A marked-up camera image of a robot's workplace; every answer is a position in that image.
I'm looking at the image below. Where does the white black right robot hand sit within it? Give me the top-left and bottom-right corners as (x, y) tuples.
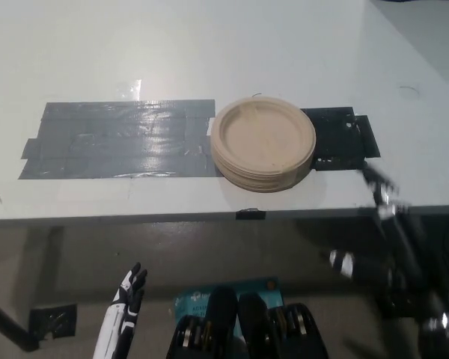
(358, 161), (413, 218)

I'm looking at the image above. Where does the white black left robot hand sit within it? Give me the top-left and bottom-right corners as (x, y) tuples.
(92, 261), (149, 359)

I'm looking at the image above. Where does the beige paper plate stack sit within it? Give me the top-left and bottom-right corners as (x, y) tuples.
(210, 96), (317, 194)

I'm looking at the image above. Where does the black tape patch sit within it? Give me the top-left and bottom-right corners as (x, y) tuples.
(300, 107), (382, 173)

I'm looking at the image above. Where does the teal cardboard box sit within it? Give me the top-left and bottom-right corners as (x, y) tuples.
(171, 275), (285, 337)

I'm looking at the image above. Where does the black table leg bar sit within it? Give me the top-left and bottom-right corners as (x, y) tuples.
(0, 294), (39, 353)

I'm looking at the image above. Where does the clear glossy tape piece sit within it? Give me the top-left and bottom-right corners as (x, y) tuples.
(114, 77), (143, 102)

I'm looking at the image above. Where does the grey duct tape patch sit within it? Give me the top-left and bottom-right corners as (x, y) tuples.
(17, 98), (225, 181)

